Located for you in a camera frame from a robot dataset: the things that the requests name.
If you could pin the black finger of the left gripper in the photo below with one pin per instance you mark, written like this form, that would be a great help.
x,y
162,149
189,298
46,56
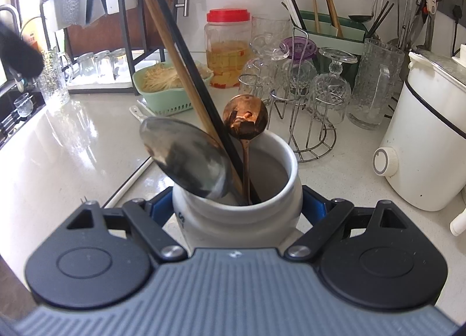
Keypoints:
x,y
19,55

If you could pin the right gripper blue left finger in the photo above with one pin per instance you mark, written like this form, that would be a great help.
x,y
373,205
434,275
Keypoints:
x,y
160,207

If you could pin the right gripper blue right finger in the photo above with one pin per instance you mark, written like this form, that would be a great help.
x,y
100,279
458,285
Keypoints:
x,y
315,207

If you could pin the white Starbucks ceramic mug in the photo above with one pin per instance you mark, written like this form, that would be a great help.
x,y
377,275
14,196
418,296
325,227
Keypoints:
x,y
221,223

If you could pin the large steel spoon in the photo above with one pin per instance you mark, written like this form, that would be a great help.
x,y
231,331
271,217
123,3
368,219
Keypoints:
x,y
189,156

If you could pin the copper metal spoon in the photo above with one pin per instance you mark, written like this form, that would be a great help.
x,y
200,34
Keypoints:
x,y
245,116

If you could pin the wooden chopstick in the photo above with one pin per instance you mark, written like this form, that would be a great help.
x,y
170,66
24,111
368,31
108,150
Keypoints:
x,y
174,55

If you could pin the black chopstick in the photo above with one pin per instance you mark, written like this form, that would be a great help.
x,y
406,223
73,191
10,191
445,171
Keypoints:
x,y
189,59

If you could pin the textured glass pitcher near sink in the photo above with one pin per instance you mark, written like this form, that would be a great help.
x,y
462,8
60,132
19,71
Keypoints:
x,y
52,81

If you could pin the chrome sink faucet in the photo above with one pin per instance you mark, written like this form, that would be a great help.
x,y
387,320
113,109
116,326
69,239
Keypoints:
x,y
10,17

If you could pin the white ceramic spoon on counter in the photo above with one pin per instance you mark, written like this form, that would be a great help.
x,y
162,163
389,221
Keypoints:
x,y
136,112

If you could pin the upside down goblet glass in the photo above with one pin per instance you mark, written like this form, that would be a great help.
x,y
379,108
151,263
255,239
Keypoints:
x,y
330,92

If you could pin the black metal dish rack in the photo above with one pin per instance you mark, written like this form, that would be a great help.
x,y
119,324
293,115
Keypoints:
x,y
93,26

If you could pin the white electric cooker pot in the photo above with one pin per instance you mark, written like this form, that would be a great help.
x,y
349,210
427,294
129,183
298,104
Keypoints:
x,y
422,154

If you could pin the green plastic basket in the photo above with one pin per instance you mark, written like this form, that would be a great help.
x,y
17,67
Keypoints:
x,y
162,89

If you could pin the tall textured glass pitcher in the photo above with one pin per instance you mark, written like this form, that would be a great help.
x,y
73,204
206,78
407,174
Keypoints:
x,y
378,73

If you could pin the purple lid glass jar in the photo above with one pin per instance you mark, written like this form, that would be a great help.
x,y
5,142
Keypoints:
x,y
301,48

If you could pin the green utensil drainer holder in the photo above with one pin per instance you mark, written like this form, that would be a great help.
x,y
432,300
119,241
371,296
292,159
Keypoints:
x,y
352,40

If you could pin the red lid plastic jar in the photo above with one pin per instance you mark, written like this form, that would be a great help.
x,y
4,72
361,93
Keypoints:
x,y
227,34

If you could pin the wire glass drying stand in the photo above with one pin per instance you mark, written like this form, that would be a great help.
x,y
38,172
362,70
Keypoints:
x,y
284,86

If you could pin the black wall power strip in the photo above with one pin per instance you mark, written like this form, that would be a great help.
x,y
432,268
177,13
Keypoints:
x,y
447,6

